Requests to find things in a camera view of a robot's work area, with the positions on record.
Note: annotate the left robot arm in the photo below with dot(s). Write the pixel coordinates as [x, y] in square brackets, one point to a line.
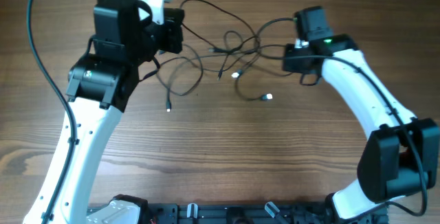
[127, 34]

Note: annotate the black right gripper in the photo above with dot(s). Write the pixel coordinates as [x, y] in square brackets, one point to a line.
[293, 61]

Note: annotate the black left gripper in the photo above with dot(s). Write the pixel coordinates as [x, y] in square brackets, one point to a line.
[173, 34]

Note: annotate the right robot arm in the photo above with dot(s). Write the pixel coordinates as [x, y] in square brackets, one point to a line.
[399, 162]

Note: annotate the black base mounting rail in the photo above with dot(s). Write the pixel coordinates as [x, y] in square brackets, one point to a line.
[304, 213]

